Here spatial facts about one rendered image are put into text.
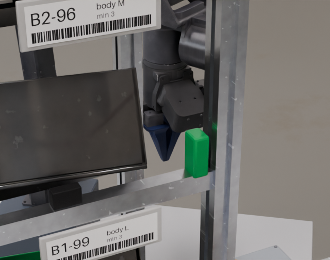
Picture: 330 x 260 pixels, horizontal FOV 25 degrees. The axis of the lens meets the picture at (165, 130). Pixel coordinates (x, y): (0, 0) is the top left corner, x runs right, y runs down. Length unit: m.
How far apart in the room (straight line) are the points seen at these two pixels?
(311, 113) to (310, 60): 0.70
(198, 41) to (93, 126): 0.38
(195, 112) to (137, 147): 0.39
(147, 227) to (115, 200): 0.03
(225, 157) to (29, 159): 0.14
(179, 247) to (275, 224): 0.21
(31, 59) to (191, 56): 0.30
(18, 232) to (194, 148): 0.13
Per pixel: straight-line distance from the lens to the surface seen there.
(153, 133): 1.02
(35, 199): 1.23
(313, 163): 3.46
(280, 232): 1.52
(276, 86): 4.16
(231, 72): 0.50
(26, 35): 0.43
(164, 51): 0.94
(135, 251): 0.62
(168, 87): 0.95
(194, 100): 0.94
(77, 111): 0.54
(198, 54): 0.90
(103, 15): 0.44
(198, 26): 0.91
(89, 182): 1.29
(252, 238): 1.50
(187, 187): 0.53
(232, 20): 0.49
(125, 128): 0.54
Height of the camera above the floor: 1.75
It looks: 28 degrees down
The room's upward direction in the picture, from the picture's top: straight up
